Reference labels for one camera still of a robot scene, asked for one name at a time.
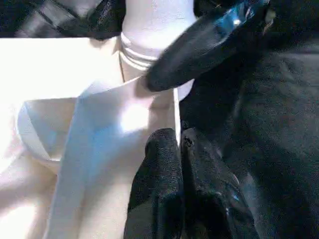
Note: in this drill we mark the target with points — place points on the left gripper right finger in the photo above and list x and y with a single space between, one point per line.
214 199

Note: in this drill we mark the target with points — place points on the white plastic table leg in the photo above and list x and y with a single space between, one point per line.
154 25

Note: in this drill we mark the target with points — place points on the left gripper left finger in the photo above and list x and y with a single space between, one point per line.
159 194

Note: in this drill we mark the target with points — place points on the black plastic mat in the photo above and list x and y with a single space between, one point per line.
279 149

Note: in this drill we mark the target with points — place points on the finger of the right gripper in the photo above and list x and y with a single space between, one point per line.
199 47
108 17

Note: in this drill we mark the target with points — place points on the white plastic table top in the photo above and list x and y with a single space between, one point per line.
50 64

